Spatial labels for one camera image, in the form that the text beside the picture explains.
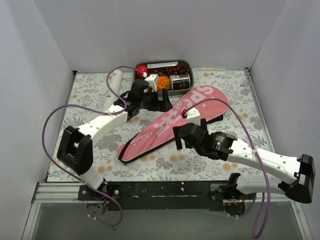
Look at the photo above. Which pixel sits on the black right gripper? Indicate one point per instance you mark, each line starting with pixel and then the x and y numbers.
pixel 189 132

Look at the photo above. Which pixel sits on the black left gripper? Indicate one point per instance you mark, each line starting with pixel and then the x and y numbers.
pixel 155 100

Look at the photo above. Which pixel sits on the pink racket cover bag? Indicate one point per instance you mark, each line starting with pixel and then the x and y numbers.
pixel 160 132

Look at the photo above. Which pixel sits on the white shuttlecock tube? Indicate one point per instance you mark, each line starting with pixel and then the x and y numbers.
pixel 114 80

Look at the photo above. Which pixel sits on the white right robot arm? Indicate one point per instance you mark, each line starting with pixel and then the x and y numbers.
pixel 286 175

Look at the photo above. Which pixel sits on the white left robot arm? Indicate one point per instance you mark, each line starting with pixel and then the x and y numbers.
pixel 76 146

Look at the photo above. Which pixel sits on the orange flower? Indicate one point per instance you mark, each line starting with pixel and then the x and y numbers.
pixel 163 82

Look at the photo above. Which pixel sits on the shiny patterned can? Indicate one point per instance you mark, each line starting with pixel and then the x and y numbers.
pixel 180 82

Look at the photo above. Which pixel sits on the grey plastic tray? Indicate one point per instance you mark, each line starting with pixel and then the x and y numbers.
pixel 180 61

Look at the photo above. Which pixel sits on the dark red grapes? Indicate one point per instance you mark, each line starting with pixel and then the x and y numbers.
pixel 167 71

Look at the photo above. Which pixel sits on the white label strip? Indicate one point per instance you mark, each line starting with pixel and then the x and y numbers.
pixel 161 65

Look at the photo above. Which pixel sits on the red apple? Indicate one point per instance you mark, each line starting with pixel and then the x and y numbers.
pixel 141 71

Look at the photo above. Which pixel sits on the floral table mat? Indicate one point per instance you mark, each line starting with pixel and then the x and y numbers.
pixel 167 163

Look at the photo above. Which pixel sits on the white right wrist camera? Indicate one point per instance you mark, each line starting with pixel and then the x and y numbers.
pixel 192 116

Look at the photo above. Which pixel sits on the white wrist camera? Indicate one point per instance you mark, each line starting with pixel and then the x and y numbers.
pixel 152 80
pixel 192 116

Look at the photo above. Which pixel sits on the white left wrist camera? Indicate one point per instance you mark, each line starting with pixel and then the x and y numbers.
pixel 152 80

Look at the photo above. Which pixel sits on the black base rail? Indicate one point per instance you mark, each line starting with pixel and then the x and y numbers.
pixel 172 195

